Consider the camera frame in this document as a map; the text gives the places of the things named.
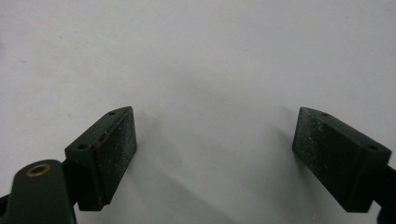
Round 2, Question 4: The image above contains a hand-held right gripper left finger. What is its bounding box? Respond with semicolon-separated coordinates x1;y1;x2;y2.
64;105;138;212

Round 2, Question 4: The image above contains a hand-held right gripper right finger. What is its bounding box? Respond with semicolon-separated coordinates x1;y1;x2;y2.
291;106;393;214

